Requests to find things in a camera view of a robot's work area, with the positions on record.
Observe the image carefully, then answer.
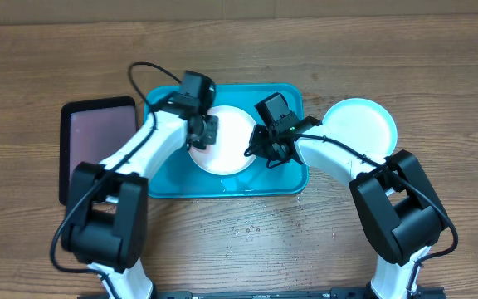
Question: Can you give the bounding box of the white plate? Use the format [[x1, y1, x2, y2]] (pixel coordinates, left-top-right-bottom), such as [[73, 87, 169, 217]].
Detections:
[[189, 105, 256, 176]]

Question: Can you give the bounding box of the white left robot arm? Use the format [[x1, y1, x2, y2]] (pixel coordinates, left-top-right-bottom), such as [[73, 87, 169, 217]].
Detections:
[[51, 111, 218, 298]]

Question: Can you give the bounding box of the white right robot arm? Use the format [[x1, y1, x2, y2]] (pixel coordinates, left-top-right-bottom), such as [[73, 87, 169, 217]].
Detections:
[[244, 125, 452, 298]]

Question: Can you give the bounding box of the black tray with pink water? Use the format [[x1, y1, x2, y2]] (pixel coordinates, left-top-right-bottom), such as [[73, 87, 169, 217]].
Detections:
[[59, 96, 137, 205]]

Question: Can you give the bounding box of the light blue plate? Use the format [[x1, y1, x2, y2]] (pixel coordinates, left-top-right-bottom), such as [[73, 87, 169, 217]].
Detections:
[[322, 98, 398, 156]]

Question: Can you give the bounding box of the teal plastic tray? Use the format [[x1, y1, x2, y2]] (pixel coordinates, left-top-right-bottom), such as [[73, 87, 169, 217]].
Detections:
[[149, 83, 309, 199]]

